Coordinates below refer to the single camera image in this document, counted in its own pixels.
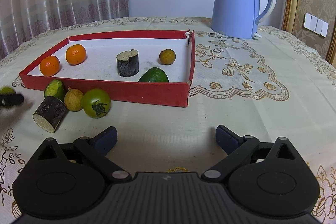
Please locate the cut green fruit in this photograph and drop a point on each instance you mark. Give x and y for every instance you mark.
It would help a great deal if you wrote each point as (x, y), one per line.
(53, 89)

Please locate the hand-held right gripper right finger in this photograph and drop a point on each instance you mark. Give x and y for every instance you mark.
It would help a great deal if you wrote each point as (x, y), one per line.
(227, 139)

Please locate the light blue electric kettle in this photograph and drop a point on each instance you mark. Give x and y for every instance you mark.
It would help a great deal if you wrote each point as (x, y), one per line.
(233, 3)

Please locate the white wall light switch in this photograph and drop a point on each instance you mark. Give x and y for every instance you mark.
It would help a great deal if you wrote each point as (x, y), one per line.
(316, 24)

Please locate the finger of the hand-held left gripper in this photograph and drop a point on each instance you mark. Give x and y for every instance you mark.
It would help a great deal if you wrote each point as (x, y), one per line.
(11, 100)

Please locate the green tomato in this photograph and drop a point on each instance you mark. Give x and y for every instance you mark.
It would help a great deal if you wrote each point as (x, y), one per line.
(96, 102)
(6, 90)

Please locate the red shallow cardboard box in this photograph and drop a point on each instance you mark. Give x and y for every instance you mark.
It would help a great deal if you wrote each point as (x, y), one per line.
(105, 56)

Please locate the orange mandarin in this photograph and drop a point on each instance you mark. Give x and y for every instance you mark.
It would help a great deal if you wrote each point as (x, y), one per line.
(76, 54)
(50, 66)

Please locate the brown longan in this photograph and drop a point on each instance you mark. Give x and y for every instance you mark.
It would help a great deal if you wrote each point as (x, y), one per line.
(167, 56)
(74, 100)

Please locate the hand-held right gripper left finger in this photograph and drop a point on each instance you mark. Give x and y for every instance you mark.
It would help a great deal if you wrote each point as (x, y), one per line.
(106, 140)

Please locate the whole green oval fruit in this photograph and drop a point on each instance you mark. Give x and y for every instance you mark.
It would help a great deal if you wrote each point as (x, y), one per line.
(154, 76)

